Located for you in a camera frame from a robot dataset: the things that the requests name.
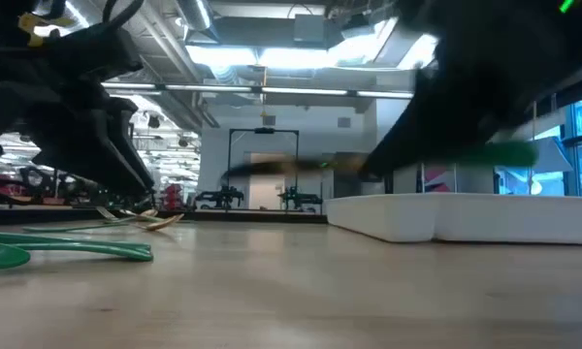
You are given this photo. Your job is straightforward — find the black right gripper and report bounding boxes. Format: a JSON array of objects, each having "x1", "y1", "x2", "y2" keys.
[{"x1": 360, "y1": 0, "x2": 539, "y2": 178}]

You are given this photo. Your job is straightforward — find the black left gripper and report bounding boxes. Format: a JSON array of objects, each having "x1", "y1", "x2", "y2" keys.
[{"x1": 0, "y1": 79, "x2": 156, "y2": 198}]

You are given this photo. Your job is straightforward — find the large green-handled gold spoon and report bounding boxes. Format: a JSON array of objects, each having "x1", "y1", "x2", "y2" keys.
[
  {"x1": 221, "y1": 141, "x2": 538, "y2": 179},
  {"x1": 0, "y1": 239, "x2": 32, "y2": 270}
]

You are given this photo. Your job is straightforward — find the shelf with pink bins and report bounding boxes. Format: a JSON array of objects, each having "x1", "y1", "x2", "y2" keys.
[{"x1": 418, "y1": 163, "x2": 458, "y2": 195}]

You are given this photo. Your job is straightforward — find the grey panel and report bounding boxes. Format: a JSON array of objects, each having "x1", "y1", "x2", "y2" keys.
[{"x1": 454, "y1": 163, "x2": 497, "y2": 196}]

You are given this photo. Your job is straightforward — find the red background equipment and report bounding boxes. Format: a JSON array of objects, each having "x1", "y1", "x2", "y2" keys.
[
  {"x1": 161, "y1": 182, "x2": 184, "y2": 211},
  {"x1": 0, "y1": 174, "x2": 38, "y2": 205}
]

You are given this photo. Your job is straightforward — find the white cutlery tray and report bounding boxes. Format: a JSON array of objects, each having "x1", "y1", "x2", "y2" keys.
[{"x1": 325, "y1": 192, "x2": 582, "y2": 246}]

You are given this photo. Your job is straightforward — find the long ceiling light strip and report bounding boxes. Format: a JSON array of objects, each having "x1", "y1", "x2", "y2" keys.
[{"x1": 101, "y1": 81, "x2": 413, "y2": 99}]

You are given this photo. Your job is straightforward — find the white hanging sheet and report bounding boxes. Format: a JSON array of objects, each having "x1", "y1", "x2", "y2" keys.
[{"x1": 515, "y1": 136, "x2": 575, "y2": 175}]

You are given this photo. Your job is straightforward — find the grey ceiling box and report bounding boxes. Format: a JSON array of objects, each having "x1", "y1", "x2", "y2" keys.
[{"x1": 292, "y1": 13, "x2": 330, "y2": 46}]

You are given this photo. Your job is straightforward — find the white door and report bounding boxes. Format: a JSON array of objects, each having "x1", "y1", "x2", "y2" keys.
[{"x1": 248, "y1": 152, "x2": 287, "y2": 211}]

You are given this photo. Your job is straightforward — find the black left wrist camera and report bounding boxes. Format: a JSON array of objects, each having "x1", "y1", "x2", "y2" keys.
[{"x1": 0, "y1": 21, "x2": 146, "y2": 86}]

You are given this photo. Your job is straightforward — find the yellow hanging cord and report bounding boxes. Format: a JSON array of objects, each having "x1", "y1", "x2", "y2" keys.
[{"x1": 530, "y1": 99, "x2": 538, "y2": 195}]

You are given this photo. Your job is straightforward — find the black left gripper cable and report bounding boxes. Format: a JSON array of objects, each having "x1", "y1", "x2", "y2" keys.
[{"x1": 101, "y1": 0, "x2": 146, "y2": 30}]

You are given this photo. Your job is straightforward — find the black gantry frame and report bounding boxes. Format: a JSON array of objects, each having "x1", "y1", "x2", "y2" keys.
[{"x1": 226, "y1": 127, "x2": 301, "y2": 213}]

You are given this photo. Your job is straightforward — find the black table frame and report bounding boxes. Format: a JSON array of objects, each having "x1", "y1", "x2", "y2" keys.
[{"x1": 0, "y1": 206, "x2": 329, "y2": 227}]

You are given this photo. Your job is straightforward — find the round silver ceiling duct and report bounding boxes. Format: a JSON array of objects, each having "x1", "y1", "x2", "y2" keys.
[{"x1": 174, "y1": 0, "x2": 215, "y2": 31}]

